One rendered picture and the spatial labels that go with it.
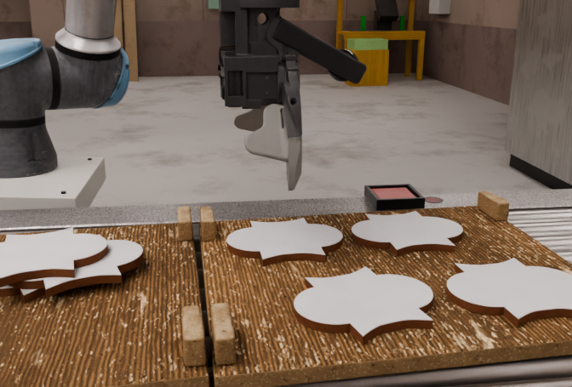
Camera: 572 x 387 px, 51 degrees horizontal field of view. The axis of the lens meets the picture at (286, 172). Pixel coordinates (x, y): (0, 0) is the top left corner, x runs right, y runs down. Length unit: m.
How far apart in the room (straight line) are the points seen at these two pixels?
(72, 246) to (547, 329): 0.48
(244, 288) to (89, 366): 0.18
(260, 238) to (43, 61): 0.58
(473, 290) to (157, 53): 9.87
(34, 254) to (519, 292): 0.49
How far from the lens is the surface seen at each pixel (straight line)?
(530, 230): 0.90
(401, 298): 0.60
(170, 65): 10.37
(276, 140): 0.63
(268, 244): 0.71
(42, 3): 10.10
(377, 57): 9.09
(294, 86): 0.63
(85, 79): 1.16
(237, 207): 0.93
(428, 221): 0.80
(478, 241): 0.78
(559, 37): 4.30
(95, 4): 1.13
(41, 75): 1.14
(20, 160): 1.15
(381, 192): 0.96
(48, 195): 1.04
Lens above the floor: 1.22
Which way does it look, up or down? 16 degrees down
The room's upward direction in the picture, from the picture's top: straight up
